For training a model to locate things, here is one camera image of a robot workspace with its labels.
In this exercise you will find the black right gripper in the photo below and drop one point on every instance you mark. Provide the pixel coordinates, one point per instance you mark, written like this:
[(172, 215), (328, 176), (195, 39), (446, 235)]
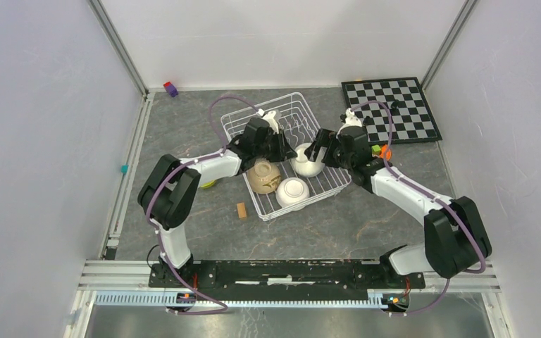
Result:
[(322, 140)]

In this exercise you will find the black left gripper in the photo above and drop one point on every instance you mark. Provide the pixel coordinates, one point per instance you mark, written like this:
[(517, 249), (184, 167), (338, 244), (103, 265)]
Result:
[(284, 152)]

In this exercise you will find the white ribbed bowl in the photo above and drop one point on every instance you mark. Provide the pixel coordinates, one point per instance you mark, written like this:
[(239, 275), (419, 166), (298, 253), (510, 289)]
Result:
[(302, 165)]

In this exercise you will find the beige ceramic bowl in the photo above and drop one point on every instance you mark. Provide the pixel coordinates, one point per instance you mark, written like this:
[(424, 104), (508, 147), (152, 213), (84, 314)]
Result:
[(264, 177)]

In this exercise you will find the yellow bowl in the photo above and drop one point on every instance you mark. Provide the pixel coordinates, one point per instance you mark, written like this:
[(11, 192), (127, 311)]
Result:
[(208, 184)]

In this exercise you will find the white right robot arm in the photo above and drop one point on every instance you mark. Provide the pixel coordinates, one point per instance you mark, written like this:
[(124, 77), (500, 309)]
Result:
[(455, 239)]

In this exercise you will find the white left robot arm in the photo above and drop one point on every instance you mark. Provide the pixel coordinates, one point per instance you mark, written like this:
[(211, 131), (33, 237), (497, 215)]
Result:
[(169, 192)]

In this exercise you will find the white smooth bowl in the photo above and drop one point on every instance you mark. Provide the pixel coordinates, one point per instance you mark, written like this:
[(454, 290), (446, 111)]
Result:
[(291, 191)]

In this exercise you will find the green toy block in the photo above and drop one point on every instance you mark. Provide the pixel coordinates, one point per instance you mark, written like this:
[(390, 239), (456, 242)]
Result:
[(376, 150)]

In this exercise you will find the black chess piece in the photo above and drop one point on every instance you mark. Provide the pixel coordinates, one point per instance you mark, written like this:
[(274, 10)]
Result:
[(368, 120), (396, 104)]

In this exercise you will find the orange toy block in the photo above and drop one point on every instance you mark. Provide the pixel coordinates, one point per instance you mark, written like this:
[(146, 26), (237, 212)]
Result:
[(385, 152)]

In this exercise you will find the small wooden block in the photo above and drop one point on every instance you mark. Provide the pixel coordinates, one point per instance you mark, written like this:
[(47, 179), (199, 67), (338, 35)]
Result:
[(241, 210)]

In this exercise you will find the red purple toy block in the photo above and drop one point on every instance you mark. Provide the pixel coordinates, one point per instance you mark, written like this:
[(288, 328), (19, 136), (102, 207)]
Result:
[(170, 89)]

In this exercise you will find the black white chessboard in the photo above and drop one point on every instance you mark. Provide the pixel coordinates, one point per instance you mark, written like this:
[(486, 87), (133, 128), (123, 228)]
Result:
[(413, 122)]

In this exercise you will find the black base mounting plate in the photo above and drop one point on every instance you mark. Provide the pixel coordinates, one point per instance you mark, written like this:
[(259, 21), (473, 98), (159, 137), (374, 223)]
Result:
[(285, 280)]

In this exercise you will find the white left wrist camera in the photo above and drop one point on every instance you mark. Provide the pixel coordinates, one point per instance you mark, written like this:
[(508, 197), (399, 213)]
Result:
[(271, 117)]

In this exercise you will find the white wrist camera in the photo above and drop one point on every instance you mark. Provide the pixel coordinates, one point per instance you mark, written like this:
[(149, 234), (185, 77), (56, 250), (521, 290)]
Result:
[(271, 117), (349, 119)]

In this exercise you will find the white wire dish rack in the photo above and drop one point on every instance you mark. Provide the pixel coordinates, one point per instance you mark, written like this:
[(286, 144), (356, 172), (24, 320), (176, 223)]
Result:
[(299, 126)]

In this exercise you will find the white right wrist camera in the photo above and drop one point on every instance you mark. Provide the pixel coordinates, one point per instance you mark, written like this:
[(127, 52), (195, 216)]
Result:
[(349, 119)]

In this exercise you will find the aluminium frame rail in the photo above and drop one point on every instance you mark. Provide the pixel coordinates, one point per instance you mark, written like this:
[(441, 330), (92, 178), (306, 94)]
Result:
[(84, 300)]

